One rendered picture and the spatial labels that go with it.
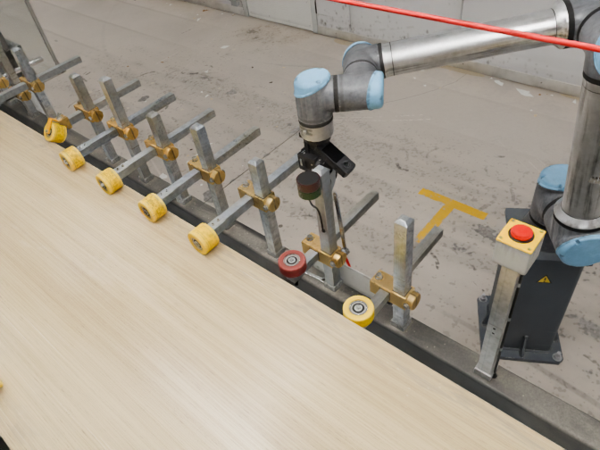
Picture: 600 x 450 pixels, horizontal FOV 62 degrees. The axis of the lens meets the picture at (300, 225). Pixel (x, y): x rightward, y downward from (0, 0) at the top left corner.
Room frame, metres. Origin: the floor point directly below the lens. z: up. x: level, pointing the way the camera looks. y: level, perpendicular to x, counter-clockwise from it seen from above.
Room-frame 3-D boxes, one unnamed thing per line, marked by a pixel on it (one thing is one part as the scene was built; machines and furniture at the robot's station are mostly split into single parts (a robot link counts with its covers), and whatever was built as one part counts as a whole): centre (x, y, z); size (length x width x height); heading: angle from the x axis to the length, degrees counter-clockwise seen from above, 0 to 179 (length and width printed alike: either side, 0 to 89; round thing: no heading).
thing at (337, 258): (1.03, -0.06, 0.85); 0.13 x 0.06 x 0.05; 43
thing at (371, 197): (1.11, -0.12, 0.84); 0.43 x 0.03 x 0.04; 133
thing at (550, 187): (1.15, -0.86, 0.79); 0.17 x 0.15 x 0.18; 170
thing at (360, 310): (0.76, -0.11, 0.85); 0.08 x 0.08 x 0.11
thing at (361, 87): (1.11, -0.20, 1.32); 0.12 x 0.12 x 0.09; 80
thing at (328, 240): (1.02, -0.07, 0.93); 0.03 x 0.03 x 0.48; 43
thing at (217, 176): (1.40, 0.28, 0.95); 0.13 x 0.06 x 0.05; 43
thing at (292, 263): (0.96, 0.04, 0.85); 0.08 x 0.08 x 0.11
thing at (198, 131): (1.38, 0.27, 0.90); 0.03 x 0.03 x 0.48; 43
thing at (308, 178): (0.98, -0.04, 1.07); 0.06 x 0.06 x 0.22; 43
